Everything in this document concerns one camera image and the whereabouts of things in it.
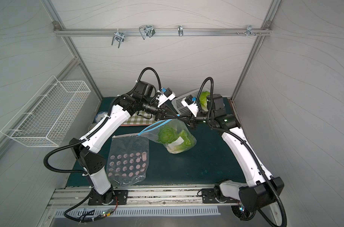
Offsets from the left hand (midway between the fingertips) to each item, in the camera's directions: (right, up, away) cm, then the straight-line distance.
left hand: (175, 116), depth 65 cm
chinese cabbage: (+4, -18, +15) cm, 24 cm away
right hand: (+2, 0, +2) cm, 3 cm away
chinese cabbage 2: (-5, -11, +16) cm, 20 cm away
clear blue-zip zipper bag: (-12, -7, +4) cm, 15 cm away
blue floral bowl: (-57, -1, +39) cm, 69 cm away
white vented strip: (-37, -48, +4) cm, 61 cm away
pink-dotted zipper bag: (-31, -28, +23) cm, 47 cm away
